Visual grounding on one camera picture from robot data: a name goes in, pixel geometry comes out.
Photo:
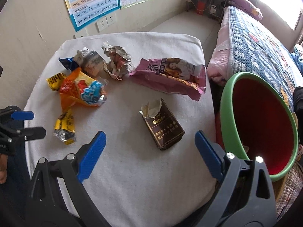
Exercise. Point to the purple snack bag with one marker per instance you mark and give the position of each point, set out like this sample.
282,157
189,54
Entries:
165,82

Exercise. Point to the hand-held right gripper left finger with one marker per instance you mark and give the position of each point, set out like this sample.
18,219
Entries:
93,153

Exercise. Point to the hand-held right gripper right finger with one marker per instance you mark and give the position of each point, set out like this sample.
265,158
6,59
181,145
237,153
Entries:
208,153

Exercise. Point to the pink pillow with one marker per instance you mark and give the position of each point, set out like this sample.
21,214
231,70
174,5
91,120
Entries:
246,4

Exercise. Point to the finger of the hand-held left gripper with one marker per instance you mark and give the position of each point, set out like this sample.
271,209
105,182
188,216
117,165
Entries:
33,133
22,115

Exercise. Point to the floral paper cup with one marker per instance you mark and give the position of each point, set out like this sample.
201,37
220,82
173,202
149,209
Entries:
91,61

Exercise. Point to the window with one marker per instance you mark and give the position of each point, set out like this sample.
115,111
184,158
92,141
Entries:
279,0

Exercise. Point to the pinyin wall poster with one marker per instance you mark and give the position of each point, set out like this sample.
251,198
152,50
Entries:
92,2

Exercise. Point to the yellow candy wrapper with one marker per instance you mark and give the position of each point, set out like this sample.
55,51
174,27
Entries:
55,80
65,127

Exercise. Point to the crumpled paper wrapper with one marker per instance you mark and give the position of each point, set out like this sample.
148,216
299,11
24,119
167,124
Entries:
118,62

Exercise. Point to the bed with checkered quilt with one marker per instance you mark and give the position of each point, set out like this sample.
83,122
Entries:
260,45

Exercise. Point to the brown cigarette pack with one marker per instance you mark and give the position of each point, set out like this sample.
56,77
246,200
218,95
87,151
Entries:
163,127

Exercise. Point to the blue floral pillow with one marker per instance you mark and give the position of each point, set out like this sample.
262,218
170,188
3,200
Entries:
298,54

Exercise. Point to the black cloth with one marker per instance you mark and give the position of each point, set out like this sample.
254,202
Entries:
298,104

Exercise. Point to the red bucket with green rim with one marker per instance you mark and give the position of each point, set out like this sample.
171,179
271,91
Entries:
260,123

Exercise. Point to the red container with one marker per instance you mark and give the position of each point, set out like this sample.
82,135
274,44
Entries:
200,7

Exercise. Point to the blue foil wrapper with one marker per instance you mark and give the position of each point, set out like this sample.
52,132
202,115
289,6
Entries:
66,62

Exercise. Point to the pink checked cushion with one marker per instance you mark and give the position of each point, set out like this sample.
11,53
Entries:
293,191

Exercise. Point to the white wall socket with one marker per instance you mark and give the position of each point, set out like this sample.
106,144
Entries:
111,19
100,25

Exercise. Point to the orange snack bag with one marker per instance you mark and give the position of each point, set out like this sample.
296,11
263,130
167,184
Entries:
71,92

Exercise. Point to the pink bed sheet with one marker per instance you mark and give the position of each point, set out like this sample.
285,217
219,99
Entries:
222,52

